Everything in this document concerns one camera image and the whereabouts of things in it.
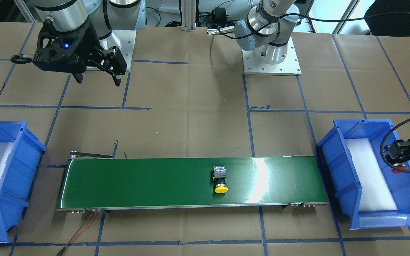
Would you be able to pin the blue bin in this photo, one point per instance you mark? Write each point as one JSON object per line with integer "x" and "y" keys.
{"x": 348, "y": 189}
{"x": 18, "y": 174}

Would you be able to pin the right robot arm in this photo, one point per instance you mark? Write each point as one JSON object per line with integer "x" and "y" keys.
{"x": 105, "y": 15}

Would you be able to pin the yellow push button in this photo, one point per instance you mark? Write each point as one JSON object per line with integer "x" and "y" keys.
{"x": 219, "y": 179}

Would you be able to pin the red push button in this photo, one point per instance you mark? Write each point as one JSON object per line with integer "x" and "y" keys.
{"x": 399, "y": 168}

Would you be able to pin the green conveyor belt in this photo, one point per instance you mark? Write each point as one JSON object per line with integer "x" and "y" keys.
{"x": 169, "y": 183}

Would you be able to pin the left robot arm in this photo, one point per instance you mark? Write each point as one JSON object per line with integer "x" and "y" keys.
{"x": 262, "y": 26}

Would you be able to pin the aluminium frame post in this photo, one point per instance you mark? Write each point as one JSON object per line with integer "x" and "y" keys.
{"x": 189, "y": 14}

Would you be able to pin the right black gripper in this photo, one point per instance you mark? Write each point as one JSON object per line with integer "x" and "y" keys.
{"x": 83, "y": 45}

